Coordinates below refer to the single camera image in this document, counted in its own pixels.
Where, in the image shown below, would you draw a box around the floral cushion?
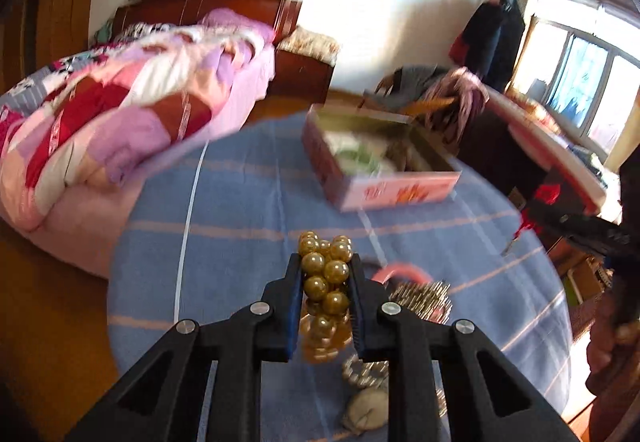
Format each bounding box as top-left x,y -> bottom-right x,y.
277,26 -> 341,68

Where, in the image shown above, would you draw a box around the grey garment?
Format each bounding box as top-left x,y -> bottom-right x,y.
367,65 -> 451,110

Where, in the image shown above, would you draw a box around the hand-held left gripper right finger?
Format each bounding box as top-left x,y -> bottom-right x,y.
350,254 -> 581,442

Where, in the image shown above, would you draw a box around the blue striped tablecloth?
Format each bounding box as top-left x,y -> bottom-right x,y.
107,114 -> 573,442

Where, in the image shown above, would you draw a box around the pale wristwatch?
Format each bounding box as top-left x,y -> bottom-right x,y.
341,356 -> 391,435

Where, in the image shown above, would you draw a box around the pink garment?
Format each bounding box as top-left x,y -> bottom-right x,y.
425,67 -> 491,148

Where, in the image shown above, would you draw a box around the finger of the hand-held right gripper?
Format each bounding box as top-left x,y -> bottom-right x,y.
530,204 -> 632,264

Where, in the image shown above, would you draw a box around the red tassel ornament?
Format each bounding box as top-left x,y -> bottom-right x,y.
520,182 -> 557,235

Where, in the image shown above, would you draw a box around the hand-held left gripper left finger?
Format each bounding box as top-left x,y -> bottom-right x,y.
65,252 -> 306,442

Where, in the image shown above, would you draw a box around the hanging dark coats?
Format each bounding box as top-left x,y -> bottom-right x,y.
449,0 -> 526,95

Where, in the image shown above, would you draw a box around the wooden nightstand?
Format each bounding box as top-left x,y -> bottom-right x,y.
272,49 -> 336,105

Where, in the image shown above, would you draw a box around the window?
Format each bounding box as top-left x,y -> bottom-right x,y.
510,0 -> 640,153

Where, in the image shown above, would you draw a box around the dark wooden desk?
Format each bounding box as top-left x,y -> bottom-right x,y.
457,109 -> 551,213

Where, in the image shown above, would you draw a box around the wooden wardrobe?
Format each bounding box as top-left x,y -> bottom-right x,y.
0,0 -> 111,95

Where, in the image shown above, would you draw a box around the purple pillow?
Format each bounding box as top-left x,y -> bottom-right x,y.
200,8 -> 276,43

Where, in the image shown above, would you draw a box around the green bangle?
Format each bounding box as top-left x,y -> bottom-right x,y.
332,147 -> 383,175

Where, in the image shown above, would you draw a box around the patchwork quilt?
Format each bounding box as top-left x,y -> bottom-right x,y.
0,24 -> 276,228

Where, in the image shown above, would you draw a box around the bed with pink sheet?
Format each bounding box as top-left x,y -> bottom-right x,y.
0,42 -> 278,280

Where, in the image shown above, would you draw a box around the pink tin box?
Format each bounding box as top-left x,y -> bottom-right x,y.
301,103 -> 462,213

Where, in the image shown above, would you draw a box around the metallic bead bracelet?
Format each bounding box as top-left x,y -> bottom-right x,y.
387,279 -> 453,323

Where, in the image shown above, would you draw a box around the gold bead bracelet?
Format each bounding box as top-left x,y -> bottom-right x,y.
297,230 -> 356,365

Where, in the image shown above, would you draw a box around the person's right hand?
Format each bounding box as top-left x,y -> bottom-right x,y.
586,289 -> 640,395

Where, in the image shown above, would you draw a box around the pink bangle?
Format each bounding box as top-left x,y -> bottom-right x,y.
372,262 -> 436,285

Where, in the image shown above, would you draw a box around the black white patterned cloth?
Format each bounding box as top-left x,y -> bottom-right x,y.
125,22 -> 171,40

